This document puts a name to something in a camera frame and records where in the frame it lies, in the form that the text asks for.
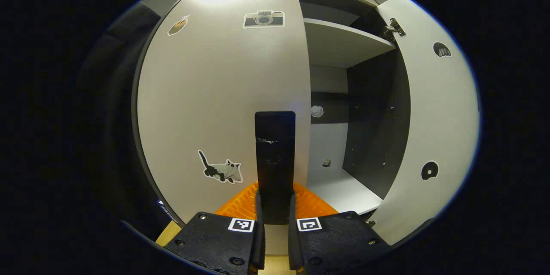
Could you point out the white cabinet door headphones sticker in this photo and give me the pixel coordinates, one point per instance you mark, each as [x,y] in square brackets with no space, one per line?
[438,116]

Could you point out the white double-door shoe cabinet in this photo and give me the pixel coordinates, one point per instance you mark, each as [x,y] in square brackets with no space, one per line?
[374,116]

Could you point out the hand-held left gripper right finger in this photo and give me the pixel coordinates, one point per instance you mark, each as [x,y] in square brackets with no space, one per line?
[294,245]

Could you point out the white cabinet door camera sticker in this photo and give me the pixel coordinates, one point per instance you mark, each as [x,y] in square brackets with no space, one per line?
[215,94]

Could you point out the metal door hinge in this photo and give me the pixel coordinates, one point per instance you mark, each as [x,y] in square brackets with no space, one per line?
[370,223]
[393,30]

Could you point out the white cabinet shelf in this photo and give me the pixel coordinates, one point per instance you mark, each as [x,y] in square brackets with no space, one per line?
[326,10]
[339,189]
[339,43]

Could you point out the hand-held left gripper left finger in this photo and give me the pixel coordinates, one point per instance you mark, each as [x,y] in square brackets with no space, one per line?
[259,245]

